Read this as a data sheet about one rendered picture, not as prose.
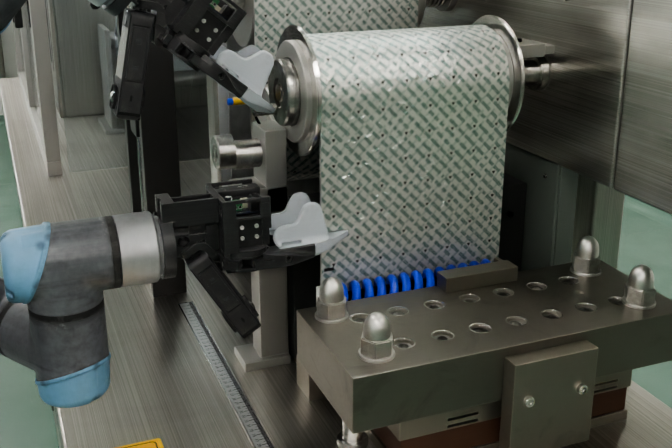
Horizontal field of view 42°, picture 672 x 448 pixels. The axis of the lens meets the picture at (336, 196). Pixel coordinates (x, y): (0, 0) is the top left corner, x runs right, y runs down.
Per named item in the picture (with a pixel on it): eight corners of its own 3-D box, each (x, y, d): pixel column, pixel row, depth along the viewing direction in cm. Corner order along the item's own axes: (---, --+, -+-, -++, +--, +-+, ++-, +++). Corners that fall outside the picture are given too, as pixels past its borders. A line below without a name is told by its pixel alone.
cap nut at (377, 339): (352, 349, 87) (352, 308, 86) (385, 342, 88) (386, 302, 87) (366, 366, 84) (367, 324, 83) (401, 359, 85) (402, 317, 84)
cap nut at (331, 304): (309, 312, 95) (309, 273, 94) (341, 306, 96) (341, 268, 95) (321, 326, 92) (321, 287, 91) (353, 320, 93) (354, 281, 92)
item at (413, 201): (320, 296, 101) (319, 141, 95) (495, 266, 110) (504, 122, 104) (321, 297, 101) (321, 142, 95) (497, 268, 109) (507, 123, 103)
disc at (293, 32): (275, 139, 108) (273, 18, 103) (279, 139, 108) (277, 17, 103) (318, 171, 95) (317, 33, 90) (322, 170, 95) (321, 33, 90)
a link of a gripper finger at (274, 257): (319, 248, 94) (240, 259, 91) (319, 261, 94) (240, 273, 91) (305, 233, 98) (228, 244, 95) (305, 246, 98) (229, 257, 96)
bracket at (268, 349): (231, 355, 113) (221, 124, 103) (278, 346, 115) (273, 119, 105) (241, 373, 108) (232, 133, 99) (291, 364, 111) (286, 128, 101)
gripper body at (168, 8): (253, 17, 92) (159, -59, 86) (204, 83, 92) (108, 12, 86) (233, 9, 98) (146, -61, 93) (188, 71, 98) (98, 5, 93)
